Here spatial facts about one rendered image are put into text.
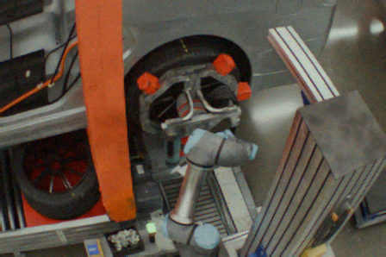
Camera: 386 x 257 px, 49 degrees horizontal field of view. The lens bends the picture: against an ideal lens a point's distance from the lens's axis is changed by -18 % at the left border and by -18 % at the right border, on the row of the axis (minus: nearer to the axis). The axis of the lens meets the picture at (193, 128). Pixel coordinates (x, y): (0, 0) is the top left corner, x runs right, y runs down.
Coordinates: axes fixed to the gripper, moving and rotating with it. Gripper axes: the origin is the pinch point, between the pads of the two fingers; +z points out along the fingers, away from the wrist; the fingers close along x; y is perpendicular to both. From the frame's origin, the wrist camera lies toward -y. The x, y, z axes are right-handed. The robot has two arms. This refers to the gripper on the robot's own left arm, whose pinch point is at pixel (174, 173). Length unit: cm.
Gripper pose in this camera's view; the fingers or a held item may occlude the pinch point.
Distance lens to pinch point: 262.8
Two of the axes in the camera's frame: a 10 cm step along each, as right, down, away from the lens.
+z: -7.9, 6.1, 1.1
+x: 2.4, 1.3, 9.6
